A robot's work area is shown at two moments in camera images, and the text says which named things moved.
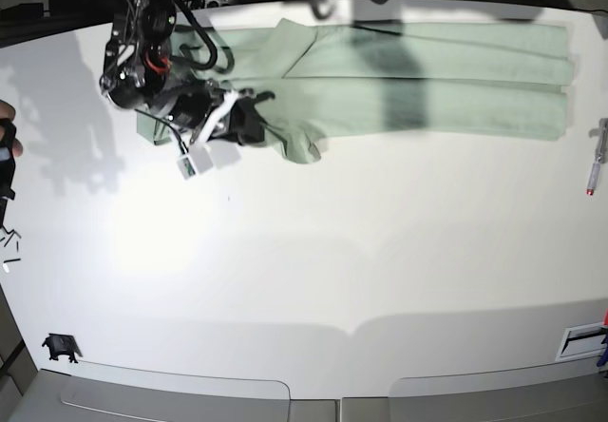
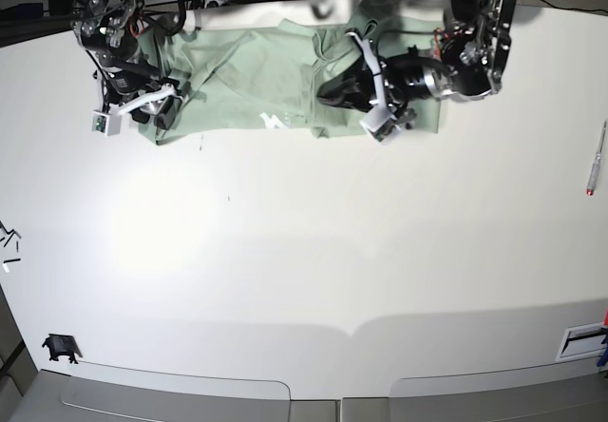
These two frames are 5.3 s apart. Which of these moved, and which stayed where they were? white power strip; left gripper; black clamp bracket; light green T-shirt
Moved: left gripper; light green T-shirt
Stayed: black clamp bracket; white power strip
